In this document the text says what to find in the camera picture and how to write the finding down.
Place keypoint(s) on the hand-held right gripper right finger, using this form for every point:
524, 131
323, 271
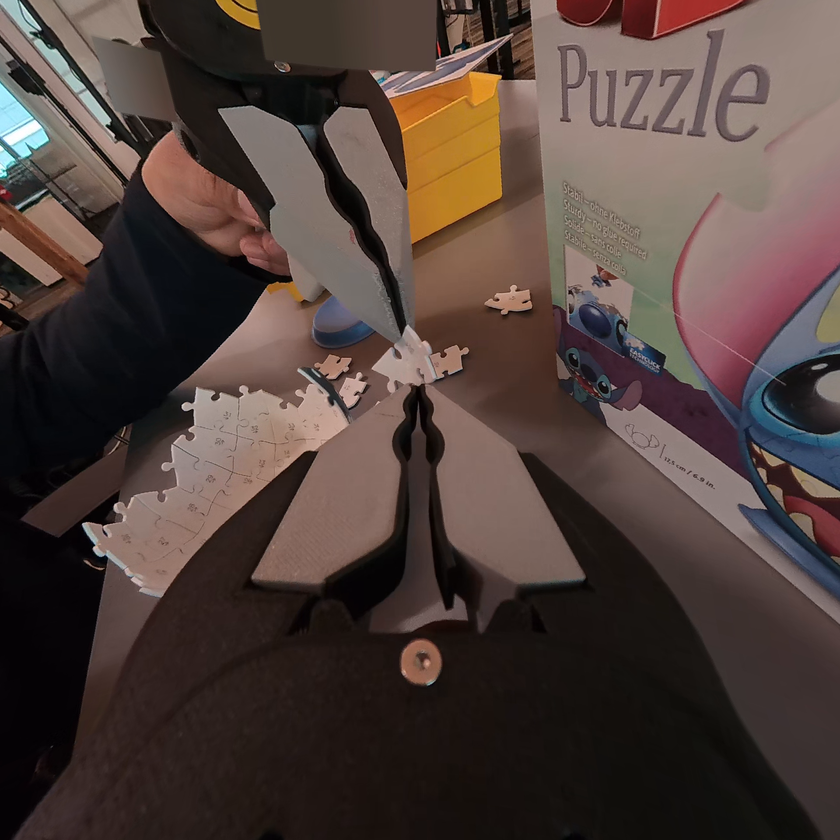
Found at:
505, 518

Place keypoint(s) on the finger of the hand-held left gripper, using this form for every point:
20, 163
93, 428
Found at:
377, 184
295, 197

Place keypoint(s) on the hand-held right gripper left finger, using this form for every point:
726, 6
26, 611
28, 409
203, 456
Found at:
328, 518

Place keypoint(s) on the partly built puzzle ball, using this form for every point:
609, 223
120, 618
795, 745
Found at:
216, 459

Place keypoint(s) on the cartoon print puzzle box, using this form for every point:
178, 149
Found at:
656, 197

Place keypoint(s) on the person's left hand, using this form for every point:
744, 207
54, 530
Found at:
197, 190

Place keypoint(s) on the blue round plastic stand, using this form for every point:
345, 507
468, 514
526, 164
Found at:
334, 331

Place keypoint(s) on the blue white printed sheet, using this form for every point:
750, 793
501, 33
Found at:
459, 62

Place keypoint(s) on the grey office chair armrest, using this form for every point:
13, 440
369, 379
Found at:
72, 492

